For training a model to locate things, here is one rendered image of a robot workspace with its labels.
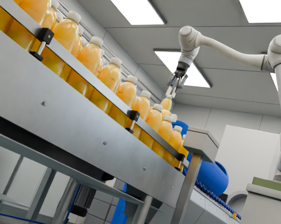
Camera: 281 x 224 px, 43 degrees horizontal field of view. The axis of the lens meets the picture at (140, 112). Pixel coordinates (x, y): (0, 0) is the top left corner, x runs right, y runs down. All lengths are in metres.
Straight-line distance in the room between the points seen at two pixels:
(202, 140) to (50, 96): 0.86
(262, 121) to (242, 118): 0.41
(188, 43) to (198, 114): 5.96
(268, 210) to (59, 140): 1.25
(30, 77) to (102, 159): 0.41
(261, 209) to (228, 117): 5.97
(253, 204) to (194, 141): 0.53
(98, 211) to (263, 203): 4.34
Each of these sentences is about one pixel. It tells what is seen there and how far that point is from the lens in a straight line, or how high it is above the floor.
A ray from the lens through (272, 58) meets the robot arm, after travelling 2.14.
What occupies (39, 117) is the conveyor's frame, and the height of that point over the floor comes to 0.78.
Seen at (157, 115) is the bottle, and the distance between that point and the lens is 1.49.
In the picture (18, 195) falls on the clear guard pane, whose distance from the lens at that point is 1.65.
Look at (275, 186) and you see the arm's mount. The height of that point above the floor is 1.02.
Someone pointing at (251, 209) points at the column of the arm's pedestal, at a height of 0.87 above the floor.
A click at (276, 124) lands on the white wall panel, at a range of 7.53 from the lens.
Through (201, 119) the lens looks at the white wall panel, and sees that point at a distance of 8.05.
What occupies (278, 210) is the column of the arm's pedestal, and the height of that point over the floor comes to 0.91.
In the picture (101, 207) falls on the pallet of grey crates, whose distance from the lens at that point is 6.02.
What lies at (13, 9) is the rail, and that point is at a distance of 0.89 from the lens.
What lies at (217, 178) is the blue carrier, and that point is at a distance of 2.54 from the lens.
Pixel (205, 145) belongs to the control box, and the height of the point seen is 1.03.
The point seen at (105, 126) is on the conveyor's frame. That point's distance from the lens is 1.14.
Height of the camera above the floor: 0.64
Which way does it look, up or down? 16 degrees up
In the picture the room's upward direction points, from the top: 21 degrees clockwise
